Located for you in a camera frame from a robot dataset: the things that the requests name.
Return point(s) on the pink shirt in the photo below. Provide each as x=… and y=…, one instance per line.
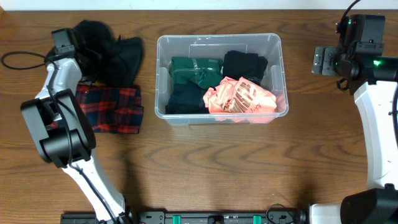
x=240, y=100

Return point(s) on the clear plastic storage bin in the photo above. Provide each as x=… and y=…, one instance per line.
x=268, y=45

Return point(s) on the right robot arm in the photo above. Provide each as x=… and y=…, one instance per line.
x=372, y=80

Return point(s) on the dark green garment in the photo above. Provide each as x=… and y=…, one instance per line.
x=204, y=72

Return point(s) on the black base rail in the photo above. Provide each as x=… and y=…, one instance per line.
x=273, y=215

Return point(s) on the dark navy garment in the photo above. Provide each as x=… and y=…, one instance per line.
x=186, y=99

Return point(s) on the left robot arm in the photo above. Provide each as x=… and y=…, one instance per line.
x=63, y=135

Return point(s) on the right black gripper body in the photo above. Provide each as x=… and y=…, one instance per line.
x=331, y=68

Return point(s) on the red navy plaid shirt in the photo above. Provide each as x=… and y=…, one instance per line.
x=111, y=109

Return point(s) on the black taped garment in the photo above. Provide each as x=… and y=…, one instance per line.
x=247, y=65

